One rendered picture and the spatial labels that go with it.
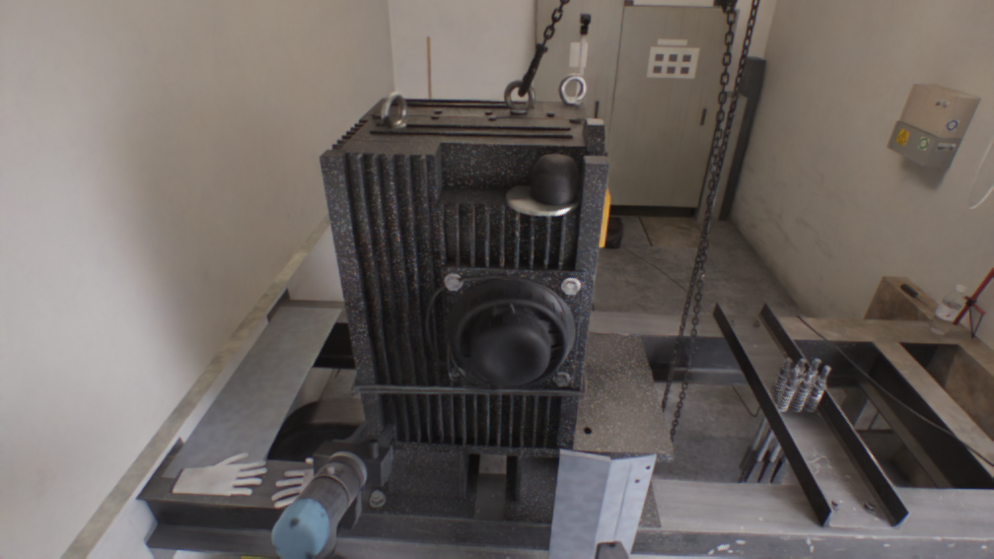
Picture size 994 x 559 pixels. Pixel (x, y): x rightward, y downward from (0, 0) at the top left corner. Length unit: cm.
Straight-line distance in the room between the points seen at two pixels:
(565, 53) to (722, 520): 317
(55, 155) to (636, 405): 149
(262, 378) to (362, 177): 115
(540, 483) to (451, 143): 96
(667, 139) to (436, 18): 200
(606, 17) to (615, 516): 332
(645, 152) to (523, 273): 333
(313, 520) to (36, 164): 97
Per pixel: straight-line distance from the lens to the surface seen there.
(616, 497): 118
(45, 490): 156
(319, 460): 101
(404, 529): 166
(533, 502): 147
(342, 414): 178
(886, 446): 288
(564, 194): 88
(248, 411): 183
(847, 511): 173
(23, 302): 142
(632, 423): 137
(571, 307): 99
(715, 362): 231
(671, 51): 406
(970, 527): 190
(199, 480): 169
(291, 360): 196
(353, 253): 98
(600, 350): 155
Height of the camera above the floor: 190
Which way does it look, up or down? 30 degrees down
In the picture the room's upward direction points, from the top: 1 degrees clockwise
